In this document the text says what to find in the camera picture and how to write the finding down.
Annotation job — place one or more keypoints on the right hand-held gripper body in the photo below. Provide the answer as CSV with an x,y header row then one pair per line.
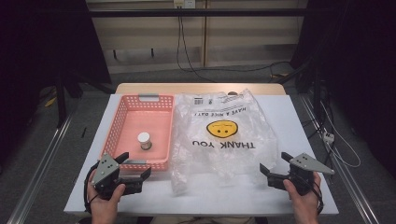
x,y
303,174

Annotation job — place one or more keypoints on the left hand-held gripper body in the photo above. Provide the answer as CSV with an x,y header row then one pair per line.
x,y
104,169

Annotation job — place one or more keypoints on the white-lidded small jar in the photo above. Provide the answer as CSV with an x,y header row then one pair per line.
x,y
144,139

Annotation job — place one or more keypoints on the pink plastic basket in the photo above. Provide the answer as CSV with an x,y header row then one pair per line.
x,y
152,124

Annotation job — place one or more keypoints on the clear plastic bag yellow face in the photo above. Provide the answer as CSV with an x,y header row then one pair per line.
x,y
218,161

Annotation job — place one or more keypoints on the person's right hand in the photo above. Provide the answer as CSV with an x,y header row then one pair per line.
x,y
306,203

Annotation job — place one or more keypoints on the person's left hand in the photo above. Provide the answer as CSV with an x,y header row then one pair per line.
x,y
104,207

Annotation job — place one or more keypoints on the white power strip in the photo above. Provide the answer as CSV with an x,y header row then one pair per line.
x,y
329,137

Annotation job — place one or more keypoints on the black metal stand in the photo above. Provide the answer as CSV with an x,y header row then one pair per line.
x,y
62,99
311,81

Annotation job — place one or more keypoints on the yellow floor tape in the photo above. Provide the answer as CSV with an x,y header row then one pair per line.
x,y
50,102

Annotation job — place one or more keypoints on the dark curtain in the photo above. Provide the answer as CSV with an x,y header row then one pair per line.
x,y
358,62
40,46

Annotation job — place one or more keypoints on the black horizontal bar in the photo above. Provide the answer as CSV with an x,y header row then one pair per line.
x,y
199,12

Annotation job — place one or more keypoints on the white wall socket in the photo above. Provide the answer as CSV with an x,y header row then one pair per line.
x,y
184,3

